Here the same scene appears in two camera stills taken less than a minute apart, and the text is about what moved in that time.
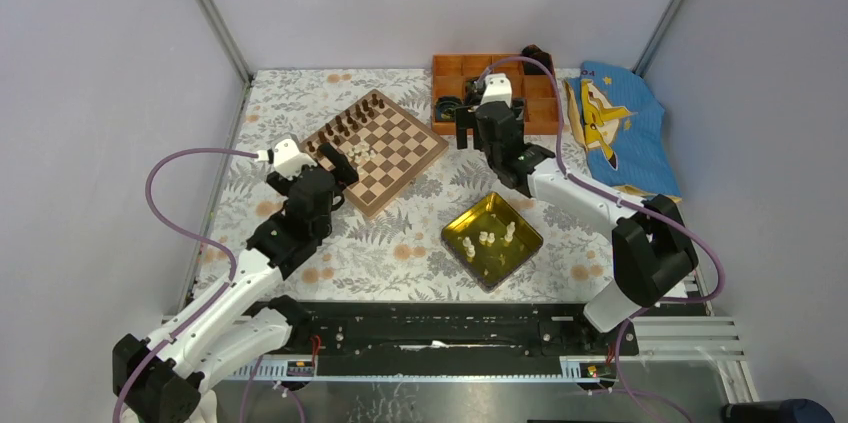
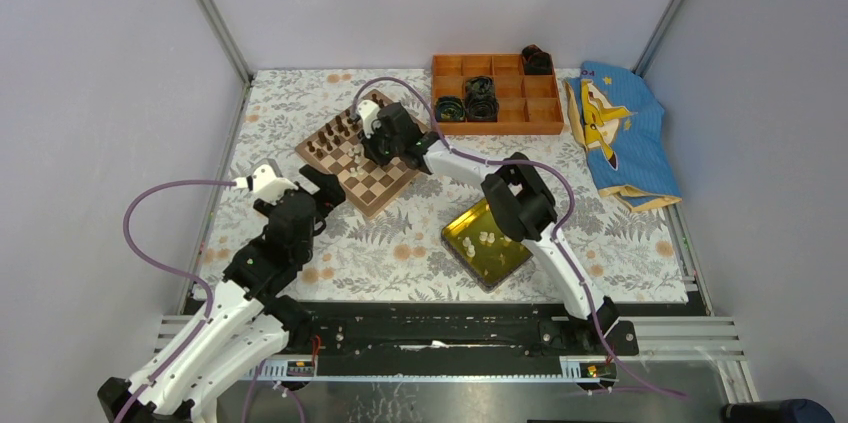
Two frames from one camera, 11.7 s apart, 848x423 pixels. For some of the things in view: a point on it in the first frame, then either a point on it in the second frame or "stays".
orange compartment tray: (450, 72) stays
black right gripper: (465, 118) -> (369, 145)
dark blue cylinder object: (779, 411) stays
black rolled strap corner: (536, 53) stays
